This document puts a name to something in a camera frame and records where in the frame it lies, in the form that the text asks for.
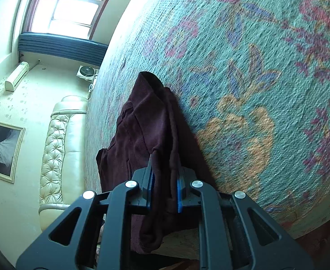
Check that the floral bedspread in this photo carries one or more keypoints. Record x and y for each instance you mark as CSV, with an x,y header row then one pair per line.
x,y
252,62

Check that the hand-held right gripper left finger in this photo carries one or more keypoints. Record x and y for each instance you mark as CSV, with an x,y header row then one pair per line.
x,y
151,187

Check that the white fan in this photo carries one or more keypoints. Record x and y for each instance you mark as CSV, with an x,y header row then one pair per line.
x,y
85,71

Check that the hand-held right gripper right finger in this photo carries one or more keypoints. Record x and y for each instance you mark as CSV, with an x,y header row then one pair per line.
x,y
179,194

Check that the window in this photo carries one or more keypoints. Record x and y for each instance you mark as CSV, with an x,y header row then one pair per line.
x,y
75,2

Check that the blue curtain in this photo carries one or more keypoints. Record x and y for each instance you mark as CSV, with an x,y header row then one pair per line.
x,y
63,47

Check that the cream tufted headboard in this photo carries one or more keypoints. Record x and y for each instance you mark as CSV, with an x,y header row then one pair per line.
x,y
61,152

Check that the dark maroon pants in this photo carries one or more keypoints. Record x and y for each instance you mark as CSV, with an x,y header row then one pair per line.
x,y
142,135

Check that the white air conditioner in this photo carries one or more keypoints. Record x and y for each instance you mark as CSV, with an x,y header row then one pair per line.
x,y
16,76

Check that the framed wall picture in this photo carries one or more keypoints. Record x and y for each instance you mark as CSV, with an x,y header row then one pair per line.
x,y
1,149

